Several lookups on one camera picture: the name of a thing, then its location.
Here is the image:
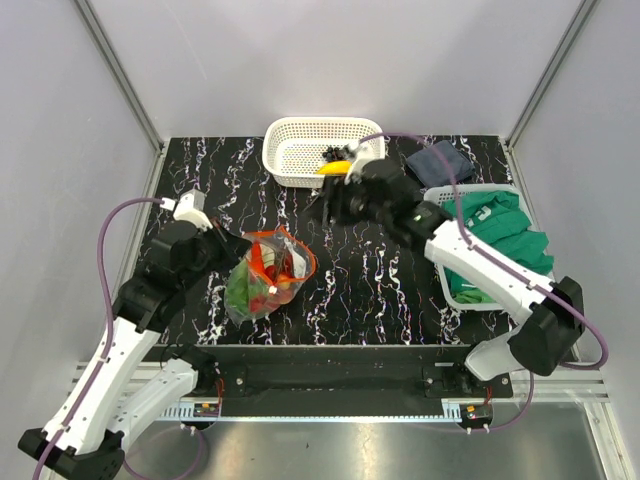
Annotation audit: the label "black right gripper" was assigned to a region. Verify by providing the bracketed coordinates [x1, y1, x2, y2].
[302, 174, 391, 228]

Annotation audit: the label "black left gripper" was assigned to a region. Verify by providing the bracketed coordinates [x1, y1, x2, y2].
[180, 216, 254, 290]

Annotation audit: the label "yellow fake banana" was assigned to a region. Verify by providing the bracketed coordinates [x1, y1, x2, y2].
[316, 160, 352, 176]

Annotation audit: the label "dark fake blueberries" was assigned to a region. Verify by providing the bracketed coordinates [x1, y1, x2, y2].
[322, 147, 351, 163]

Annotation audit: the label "clear zip top bag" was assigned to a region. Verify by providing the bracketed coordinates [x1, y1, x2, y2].
[224, 227, 317, 326]

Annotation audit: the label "red fake chili pepper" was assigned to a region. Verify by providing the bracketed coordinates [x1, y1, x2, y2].
[248, 242, 271, 281]

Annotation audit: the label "red fake strawberries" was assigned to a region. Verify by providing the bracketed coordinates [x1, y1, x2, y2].
[248, 265, 294, 313]

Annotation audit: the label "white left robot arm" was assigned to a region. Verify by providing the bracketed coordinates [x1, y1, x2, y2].
[18, 220, 251, 479]

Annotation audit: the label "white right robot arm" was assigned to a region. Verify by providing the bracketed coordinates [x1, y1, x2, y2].
[307, 160, 585, 397]

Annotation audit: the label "green fake lettuce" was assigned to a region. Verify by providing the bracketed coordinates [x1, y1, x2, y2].
[224, 260, 269, 326]

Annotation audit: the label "white perforated plastic basket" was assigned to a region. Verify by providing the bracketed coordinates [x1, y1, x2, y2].
[262, 116, 386, 189]

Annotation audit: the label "dark blue folded cloth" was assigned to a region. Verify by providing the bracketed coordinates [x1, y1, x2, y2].
[407, 140, 475, 188]

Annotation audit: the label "white laundry basket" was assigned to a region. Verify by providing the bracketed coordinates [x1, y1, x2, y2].
[424, 183, 552, 322]

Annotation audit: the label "black marble pattern mat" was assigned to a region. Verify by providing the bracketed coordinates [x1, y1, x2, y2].
[155, 137, 513, 345]

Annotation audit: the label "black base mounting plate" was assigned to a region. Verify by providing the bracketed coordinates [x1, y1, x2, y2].
[202, 345, 513, 422]

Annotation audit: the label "green garment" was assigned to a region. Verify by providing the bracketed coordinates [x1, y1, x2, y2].
[460, 190, 554, 275]

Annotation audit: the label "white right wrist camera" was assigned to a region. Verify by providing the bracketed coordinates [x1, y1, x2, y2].
[344, 141, 372, 184]

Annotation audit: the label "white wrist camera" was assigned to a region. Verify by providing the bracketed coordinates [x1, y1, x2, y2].
[160, 189, 213, 232]
[344, 141, 372, 184]

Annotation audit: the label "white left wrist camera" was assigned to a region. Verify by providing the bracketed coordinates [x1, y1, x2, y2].
[160, 189, 213, 232]

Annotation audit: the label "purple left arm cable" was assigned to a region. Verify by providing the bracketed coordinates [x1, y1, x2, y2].
[34, 197, 209, 480]

